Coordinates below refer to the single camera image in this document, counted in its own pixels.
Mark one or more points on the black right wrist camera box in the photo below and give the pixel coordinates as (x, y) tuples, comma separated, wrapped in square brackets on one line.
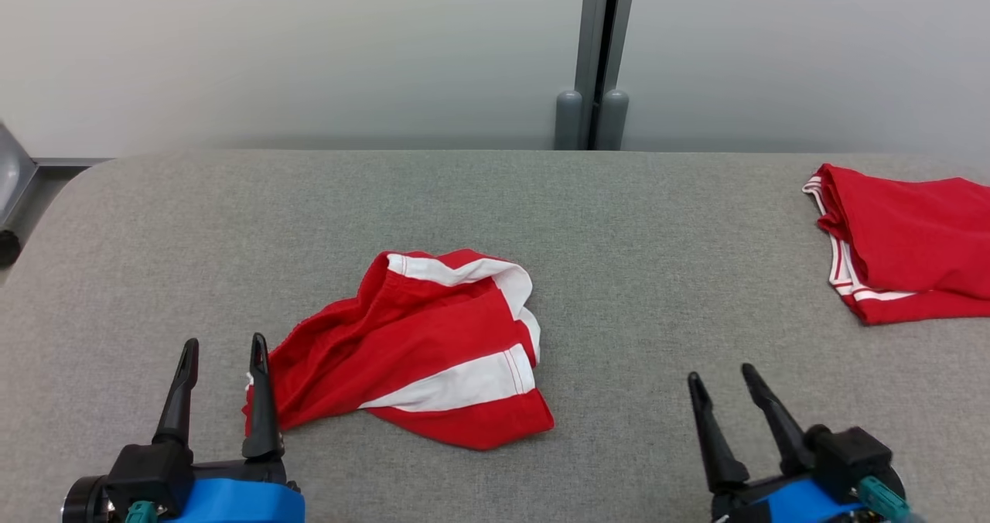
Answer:
[(851, 453)]

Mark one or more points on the red shorts with white stripes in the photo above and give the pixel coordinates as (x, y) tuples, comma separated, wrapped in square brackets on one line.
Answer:
[(418, 337)]

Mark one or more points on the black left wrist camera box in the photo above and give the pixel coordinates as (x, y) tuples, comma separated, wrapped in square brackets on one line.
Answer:
[(151, 469)]

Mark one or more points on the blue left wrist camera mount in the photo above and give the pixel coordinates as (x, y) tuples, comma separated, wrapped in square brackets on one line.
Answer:
[(240, 504)]

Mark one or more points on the red white basketball jersey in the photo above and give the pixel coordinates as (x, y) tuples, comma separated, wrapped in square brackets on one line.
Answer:
[(913, 229)]

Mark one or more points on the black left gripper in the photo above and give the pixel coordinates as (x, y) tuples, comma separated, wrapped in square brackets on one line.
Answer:
[(240, 469)]

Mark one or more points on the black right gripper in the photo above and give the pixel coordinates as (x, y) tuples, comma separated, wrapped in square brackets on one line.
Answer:
[(731, 504)]

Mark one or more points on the grey cart with black caster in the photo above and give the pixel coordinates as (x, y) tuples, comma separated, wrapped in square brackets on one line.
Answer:
[(9, 175)]

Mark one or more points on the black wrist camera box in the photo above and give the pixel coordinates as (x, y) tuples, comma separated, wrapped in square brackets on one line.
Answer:
[(151, 469), (851, 453)]

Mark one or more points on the grey wall base rail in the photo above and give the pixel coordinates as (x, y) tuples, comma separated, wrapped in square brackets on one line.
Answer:
[(69, 162)]

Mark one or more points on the grey partition post with feet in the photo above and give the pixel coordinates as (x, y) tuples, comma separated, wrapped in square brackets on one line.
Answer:
[(592, 28)]

